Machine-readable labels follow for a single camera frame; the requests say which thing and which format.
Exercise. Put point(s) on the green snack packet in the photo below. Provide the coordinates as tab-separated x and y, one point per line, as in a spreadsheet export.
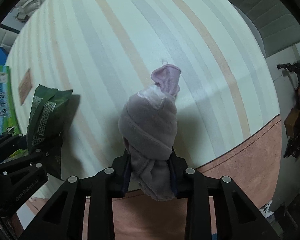
46	125

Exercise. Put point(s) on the striped table mat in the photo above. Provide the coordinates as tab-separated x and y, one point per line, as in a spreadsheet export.
105	51

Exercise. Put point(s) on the purple grey sock bundle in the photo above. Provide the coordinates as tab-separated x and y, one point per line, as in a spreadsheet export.
148	125

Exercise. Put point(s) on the open cardboard box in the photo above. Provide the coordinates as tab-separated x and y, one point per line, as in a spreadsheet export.
8	117

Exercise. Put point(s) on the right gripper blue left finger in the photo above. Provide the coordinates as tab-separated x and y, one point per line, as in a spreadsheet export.
126	173

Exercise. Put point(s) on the grey shell chair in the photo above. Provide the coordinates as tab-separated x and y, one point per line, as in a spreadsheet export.
275	24

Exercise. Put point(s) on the brown card on mat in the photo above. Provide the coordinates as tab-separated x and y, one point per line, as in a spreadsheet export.
25	86

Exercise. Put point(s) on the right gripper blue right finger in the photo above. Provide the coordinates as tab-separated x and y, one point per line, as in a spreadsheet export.
172	173

